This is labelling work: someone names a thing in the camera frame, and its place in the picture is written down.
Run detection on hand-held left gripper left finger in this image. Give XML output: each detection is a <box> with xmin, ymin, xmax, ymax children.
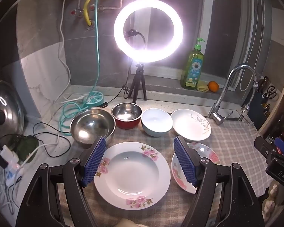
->
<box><xmin>15</xmin><ymin>136</ymin><xmax>107</xmax><ymax>227</ymax></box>

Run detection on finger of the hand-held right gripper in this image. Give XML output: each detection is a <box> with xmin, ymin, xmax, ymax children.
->
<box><xmin>254</xmin><ymin>136</ymin><xmax>275</xmax><ymax>158</ymax></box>
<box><xmin>275</xmin><ymin>137</ymin><xmax>284</xmax><ymax>155</ymax></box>

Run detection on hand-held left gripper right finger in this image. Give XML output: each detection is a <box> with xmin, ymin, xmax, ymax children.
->
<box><xmin>173</xmin><ymin>136</ymin><xmax>262</xmax><ymax>227</ymax></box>

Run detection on large steel bowl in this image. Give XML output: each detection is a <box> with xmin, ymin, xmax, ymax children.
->
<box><xmin>70</xmin><ymin>109</ymin><xmax>116</xmax><ymax>146</ymax></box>

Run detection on large pink floral plate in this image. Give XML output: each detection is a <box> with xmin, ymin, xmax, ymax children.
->
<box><xmin>93</xmin><ymin>142</ymin><xmax>171</xmax><ymax>210</ymax></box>

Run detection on white plate grey leaf print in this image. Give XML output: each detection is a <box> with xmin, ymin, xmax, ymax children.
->
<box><xmin>171</xmin><ymin>109</ymin><xmax>212</xmax><ymax>141</ymax></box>

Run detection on red steel bowl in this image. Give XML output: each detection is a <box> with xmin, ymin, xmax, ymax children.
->
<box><xmin>111</xmin><ymin>103</ymin><xmax>142</xmax><ymax>130</ymax></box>

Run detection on pale lumpy object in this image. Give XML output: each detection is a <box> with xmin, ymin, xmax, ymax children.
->
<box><xmin>261</xmin><ymin>183</ymin><xmax>281</xmax><ymax>220</ymax></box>

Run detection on small pink floral plate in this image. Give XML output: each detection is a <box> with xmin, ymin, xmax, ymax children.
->
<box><xmin>171</xmin><ymin>142</ymin><xmax>221</xmax><ymax>194</ymax></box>

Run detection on plaid tablecloth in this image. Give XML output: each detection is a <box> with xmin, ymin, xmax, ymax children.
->
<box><xmin>54</xmin><ymin>113</ymin><xmax>272</xmax><ymax>227</ymax></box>

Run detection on dark blue knife holder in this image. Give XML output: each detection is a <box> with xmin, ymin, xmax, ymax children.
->
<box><xmin>247</xmin><ymin>76</ymin><xmax>278</xmax><ymax>130</ymax></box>

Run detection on light blue bowl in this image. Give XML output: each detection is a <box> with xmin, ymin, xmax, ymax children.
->
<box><xmin>141</xmin><ymin>108</ymin><xmax>173</xmax><ymax>138</ymax></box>

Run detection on black scissors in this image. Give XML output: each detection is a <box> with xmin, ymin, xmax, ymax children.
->
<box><xmin>263</xmin><ymin>85</ymin><xmax>277</xmax><ymax>98</ymax></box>

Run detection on chrome faucet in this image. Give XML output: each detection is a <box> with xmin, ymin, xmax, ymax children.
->
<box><xmin>207</xmin><ymin>63</ymin><xmax>259</xmax><ymax>126</ymax></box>

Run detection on teal round power strip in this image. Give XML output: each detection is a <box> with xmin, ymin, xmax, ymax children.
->
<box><xmin>85</xmin><ymin>92</ymin><xmax>104</xmax><ymax>107</ymax></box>

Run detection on dark green cloth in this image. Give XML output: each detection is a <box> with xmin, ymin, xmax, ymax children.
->
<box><xmin>16</xmin><ymin>135</ymin><xmax>39</xmax><ymax>163</ymax></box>

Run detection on yellow cloth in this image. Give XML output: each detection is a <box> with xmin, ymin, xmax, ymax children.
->
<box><xmin>195</xmin><ymin>80</ymin><xmax>209</xmax><ymax>93</ymax></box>

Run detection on white charger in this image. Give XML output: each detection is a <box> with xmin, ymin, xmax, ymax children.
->
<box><xmin>0</xmin><ymin>145</ymin><xmax>22</xmax><ymax>171</ymax></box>

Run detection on green dish soap bottle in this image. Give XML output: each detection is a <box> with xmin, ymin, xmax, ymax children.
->
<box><xmin>180</xmin><ymin>37</ymin><xmax>204</xmax><ymax>90</ymax></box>

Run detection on steel pot lid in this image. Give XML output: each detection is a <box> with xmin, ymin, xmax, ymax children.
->
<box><xmin>0</xmin><ymin>80</ymin><xmax>25</xmax><ymax>142</ymax></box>

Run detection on black ring light cable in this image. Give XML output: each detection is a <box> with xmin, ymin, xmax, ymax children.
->
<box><xmin>122</xmin><ymin>63</ymin><xmax>133</xmax><ymax>99</ymax></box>

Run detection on teal cable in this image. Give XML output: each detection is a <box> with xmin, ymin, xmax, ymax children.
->
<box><xmin>60</xmin><ymin>0</ymin><xmax>102</xmax><ymax>136</ymax></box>

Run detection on white cable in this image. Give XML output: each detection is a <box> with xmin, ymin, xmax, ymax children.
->
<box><xmin>54</xmin><ymin>0</ymin><xmax>90</xmax><ymax>104</ymax></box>

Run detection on yellow hose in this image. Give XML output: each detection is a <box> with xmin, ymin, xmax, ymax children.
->
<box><xmin>83</xmin><ymin>0</ymin><xmax>97</xmax><ymax>26</ymax></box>

